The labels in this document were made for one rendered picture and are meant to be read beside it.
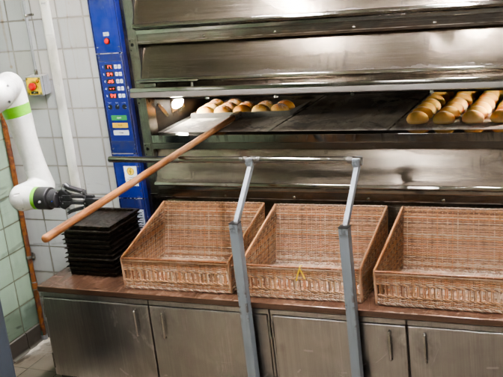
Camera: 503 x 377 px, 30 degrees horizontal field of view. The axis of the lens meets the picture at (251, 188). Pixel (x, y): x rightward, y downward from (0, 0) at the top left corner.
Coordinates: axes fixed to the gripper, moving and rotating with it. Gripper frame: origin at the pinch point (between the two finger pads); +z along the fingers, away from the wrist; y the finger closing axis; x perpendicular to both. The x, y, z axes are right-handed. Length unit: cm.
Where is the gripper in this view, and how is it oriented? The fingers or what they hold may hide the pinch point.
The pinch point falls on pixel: (94, 199)
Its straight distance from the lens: 369.6
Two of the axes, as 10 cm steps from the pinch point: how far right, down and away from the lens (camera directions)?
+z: 9.1, 0.2, -4.2
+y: 1.1, 9.5, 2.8
